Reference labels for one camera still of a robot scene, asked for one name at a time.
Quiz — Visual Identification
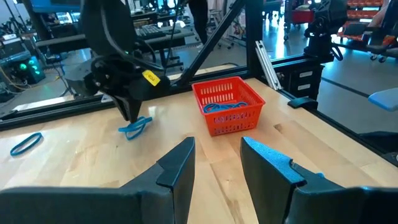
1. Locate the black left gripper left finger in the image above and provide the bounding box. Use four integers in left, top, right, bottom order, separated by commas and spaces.
120, 136, 197, 224

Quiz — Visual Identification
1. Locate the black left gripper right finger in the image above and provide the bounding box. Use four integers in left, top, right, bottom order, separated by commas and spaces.
240, 136, 345, 224

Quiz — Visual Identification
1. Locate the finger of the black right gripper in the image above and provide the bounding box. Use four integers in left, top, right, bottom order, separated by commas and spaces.
127, 97, 144, 124
113, 95, 131, 121

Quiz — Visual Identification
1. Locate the yellow tag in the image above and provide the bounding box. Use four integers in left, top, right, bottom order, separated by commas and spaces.
142, 69, 162, 87

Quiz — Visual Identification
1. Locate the black keyboard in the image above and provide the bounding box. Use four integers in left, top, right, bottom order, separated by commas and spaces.
135, 24, 171, 40

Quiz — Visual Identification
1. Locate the red plastic basket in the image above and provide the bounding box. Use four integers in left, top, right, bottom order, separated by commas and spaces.
192, 76, 266, 137

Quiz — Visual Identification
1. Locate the black desk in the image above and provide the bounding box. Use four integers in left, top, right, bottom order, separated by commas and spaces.
35, 26, 197, 55

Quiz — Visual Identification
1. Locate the person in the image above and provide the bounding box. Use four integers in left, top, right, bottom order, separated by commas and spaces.
187, 0, 209, 45

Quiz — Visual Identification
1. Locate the green-lit computer case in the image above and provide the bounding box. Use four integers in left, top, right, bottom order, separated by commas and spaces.
14, 55, 47, 85

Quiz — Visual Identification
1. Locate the monitor with blue screen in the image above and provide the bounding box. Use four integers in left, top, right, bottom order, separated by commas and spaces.
30, 0, 81, 14

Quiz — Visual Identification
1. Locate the blue padded seat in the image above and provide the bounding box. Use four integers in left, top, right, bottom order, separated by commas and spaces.
368, 87, 398, 112

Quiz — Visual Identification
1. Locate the black side stand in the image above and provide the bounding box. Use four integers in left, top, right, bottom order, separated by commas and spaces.
273, 0, 349, 110

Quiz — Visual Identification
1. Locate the red cart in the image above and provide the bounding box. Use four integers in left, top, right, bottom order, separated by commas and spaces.
291, 9, 315, 25

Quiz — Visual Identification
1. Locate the red storage bins shelf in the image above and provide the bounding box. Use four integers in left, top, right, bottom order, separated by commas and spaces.
337, 0, 398, 43

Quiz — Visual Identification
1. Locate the silver aluminium rail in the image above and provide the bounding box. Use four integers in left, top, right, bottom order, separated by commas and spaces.
254, 40, 283, 91

